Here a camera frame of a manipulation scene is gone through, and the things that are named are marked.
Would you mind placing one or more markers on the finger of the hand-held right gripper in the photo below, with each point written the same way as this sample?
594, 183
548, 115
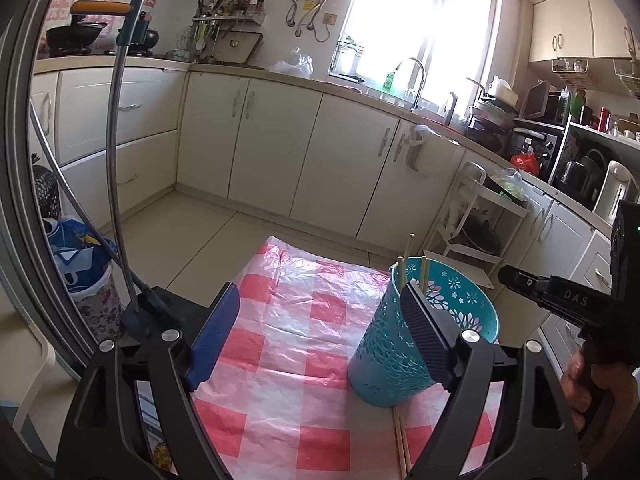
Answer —
522, 282

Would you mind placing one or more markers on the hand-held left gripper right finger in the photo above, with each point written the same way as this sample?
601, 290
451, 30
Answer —
425, 332

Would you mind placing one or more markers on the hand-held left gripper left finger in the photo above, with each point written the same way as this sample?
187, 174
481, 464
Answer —
215, 330

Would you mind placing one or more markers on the teal perforated plastic basket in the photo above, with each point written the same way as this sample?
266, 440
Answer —
380, 360

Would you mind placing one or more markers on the wooden chopstick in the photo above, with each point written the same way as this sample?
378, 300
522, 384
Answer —
404, 442
399, 440
408, 257
423, 272
400, 270

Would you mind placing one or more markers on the person's right hand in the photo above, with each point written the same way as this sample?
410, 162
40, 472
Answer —
575, 385

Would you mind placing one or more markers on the white electric kettle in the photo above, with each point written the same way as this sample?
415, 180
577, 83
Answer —
615, 190

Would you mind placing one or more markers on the red white checked tablecloth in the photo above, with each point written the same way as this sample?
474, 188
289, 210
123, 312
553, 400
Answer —
300, 320

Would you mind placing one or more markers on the black kettle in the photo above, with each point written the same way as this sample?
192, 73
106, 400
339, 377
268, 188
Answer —
575, 179

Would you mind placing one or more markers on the white storage rack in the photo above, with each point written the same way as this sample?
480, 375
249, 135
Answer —
472, 180

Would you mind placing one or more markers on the red plastic bag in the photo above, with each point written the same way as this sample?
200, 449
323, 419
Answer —
525, 163

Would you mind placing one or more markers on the floral patterned bin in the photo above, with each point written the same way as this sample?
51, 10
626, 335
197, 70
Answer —
97, 302

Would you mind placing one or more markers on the black toaster oven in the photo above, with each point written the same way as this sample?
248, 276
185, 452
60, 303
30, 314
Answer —
537, 142

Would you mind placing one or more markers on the blue white plastic bag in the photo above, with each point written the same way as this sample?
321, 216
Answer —
75, 255

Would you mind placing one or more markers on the white hanging bin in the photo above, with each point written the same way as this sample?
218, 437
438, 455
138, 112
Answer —
427, 152

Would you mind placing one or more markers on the dish rack with dishes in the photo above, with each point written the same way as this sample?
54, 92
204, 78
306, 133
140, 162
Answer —
487, 115

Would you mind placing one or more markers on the cream double-door base cabinets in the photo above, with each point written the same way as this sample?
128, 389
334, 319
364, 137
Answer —
300, 160

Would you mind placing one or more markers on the gooseneck clamp holder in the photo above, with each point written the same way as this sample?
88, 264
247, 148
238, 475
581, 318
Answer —
116, 160

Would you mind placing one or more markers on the grey metal rod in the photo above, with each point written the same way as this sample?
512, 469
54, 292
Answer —
70, 187

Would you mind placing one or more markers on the black mesh strainer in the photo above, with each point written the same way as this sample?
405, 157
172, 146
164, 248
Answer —
45, 190

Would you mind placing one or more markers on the cream drawer cabinet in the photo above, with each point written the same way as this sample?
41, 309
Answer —
115, 125

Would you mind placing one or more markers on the chrome kitchen faucet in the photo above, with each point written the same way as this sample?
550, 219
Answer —
419, 75

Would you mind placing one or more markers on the green dish soap bottle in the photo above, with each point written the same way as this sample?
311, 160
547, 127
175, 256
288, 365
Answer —
389, 81

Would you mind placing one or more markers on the kitchen window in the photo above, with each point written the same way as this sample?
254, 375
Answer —
425, 20

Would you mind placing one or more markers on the cutting board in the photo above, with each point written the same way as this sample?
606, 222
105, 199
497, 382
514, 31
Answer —
240, 46

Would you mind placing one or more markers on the black cooking pot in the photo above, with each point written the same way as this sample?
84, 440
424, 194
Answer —
147, 39

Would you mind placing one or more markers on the cream wall cabinet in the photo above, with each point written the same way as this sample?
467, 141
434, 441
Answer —
570, 25

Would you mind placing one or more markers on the wall utensil rack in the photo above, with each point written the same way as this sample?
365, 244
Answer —
225, 22

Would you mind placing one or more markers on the wall socket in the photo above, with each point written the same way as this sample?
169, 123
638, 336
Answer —
329, 18

